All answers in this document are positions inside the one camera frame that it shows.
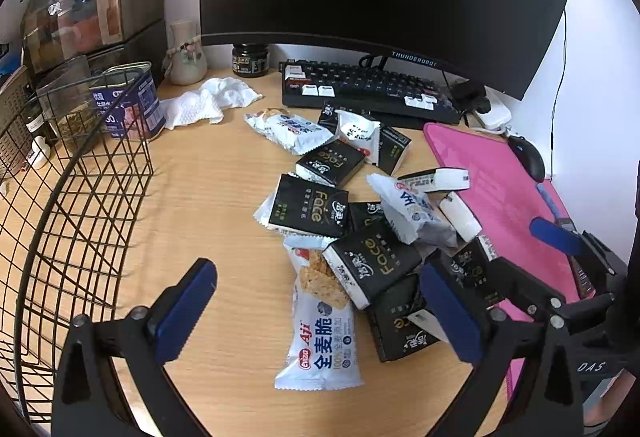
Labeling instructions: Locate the white sachet packet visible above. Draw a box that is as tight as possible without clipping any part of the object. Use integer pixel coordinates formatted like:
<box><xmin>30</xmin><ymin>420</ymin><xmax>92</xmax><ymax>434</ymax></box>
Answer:
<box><xmin>336</xmin><ymin>110</ymin><xmax>381</xmax><ymax>166</ymax></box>

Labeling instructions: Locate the white power strip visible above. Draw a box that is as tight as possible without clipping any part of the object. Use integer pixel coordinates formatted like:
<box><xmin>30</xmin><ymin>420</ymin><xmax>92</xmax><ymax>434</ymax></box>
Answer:
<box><xmin>473</xmin><ymin>88</ymin><xmax>512</xmax><ymax>134</ymax></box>

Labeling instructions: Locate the black computer mouse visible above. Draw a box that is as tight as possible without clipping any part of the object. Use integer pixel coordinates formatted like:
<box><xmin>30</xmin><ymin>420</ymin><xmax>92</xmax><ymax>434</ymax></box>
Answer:
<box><xmin>506</xmin><ymin>136</ymin><xmax>546</xmax><ymax>182</ymax></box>

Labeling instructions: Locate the dark acrylic storage cabinet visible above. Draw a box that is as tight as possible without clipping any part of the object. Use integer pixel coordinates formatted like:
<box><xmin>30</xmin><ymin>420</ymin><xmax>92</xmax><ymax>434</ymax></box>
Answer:
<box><xmin>21</xmin><ymin>0</ymin><xmax>168</xmax><ymax>82</ymax></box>

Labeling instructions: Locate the blue pen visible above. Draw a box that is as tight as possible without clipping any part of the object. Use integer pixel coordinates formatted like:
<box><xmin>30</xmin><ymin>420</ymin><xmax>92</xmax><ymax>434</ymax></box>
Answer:
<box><xmin>536</xmin><ymin>182</ymin><xmax>563</xmax><ymax>221</ymax></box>

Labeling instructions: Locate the clear glass jar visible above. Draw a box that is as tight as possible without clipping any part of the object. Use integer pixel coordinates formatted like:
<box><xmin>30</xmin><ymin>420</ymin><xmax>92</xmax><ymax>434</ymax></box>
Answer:
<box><xmin>36</xmin><ymin>56</ymin><xmax>100</xmax><ymax>157</ymax></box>

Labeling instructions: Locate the small black jar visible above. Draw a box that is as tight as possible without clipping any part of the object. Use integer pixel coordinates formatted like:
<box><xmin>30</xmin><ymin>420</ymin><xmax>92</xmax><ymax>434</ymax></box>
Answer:
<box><xmin>232</xmin><ymin>44</ymin><xmax>270</xmax><ymax>78</ymax></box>

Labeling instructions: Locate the black wire basket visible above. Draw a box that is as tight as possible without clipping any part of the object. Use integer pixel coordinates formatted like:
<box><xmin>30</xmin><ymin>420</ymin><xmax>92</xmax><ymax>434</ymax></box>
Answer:
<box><xmin>1</xmin><ymin>99</ymin><xmax>154</xmax><ymax>435</ymax></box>

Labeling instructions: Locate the white blue snack packet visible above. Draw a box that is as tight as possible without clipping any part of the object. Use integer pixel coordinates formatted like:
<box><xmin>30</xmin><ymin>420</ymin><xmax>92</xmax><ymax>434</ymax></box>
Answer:
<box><xmin>244</xmin><ymin>108</ymin><xmax>334</xmax><ymax>155</ymax></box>
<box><xmin>367</xmin><ymin>174</ymin><xmax>458</xmax><ymax>249</ymax></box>

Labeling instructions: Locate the Aji cracker snack packet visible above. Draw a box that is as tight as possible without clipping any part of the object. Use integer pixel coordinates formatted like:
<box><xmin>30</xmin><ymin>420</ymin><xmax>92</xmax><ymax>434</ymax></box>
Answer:
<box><xmin>274</xmin><ymin>235</ymin><xmax>363</xmax><ymax>391</ymax></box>

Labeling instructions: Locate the black white tissue pack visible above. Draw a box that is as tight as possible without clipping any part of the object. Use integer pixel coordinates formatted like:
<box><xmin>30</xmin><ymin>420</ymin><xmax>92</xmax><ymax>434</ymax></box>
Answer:
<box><xmin>398</xmin><ymin>167</ymin><xmax>471</xmax><ymax>193</ymax></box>

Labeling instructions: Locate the black power adapter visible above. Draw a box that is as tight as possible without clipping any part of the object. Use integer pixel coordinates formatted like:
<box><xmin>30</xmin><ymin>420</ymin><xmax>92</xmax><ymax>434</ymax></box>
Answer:
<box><xmin>450</xmin><ymin>80</ymin><xmax>491</xmax><ymax>114</ymax></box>

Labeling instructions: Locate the person right hand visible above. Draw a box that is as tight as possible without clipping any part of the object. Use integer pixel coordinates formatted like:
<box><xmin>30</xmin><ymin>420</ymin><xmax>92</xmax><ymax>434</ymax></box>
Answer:
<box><xmin>584</xmin><ymin>370</ymin><xmax>636</xmax><ymax>434</ymax></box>

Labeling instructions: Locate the black mechanical keyboard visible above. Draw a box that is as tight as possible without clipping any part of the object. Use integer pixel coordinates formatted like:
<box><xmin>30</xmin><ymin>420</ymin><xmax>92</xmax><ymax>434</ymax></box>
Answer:
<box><xmin>279</xmin><ymin>60</ymin><xmax>461</xmax><ymax>129</ymax></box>

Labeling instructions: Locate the pink mouse pad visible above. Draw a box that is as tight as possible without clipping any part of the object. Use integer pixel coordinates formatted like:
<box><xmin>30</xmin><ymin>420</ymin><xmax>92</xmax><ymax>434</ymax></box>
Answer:
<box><xmin>422</xmin><ymin>121</ymin><xmax>597</xmax><ymax>400</ymax></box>

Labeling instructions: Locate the black Face tissue pack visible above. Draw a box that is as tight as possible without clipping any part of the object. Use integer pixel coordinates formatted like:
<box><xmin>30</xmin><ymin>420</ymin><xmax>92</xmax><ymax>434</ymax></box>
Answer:
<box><xmin>266</xmin><ymin>174</ymin><xmax>348</xmax><ymax>239</ymax></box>
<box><xmin>322</xmin><ymin>220</ymin><xmax>423</xmax><ymax>310</ymax></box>
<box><xmin>364</xmin><ymin>273</ymin><xmax>439</xmax><ymax>362</ymax></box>
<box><xmin>295</xmin><ymin>140</ymin><xmax>366</xmax><ymax>188</ymax></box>

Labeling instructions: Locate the blue tin can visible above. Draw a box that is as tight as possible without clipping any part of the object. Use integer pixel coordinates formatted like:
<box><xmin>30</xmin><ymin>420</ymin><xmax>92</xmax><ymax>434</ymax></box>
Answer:
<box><xmin>89</xmin><ymin>61</ymin><xmax>166</xmax><ymax>140</ymax></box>

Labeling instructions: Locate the black monitor cable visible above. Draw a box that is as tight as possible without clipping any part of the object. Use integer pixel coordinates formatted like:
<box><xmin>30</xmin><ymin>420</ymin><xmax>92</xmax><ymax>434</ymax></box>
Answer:
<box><xmin>548</xmin><ymin>9</ymin><xmax>570</xmax><ymax>178</ymax></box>

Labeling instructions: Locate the white crumpled cloth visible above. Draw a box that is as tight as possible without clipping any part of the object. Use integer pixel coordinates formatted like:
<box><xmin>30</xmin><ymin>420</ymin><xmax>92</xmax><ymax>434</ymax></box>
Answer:
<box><xmin>160</xmin><ymin>77</ymin><xmax>264</xmax><ymax>130</ymax></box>

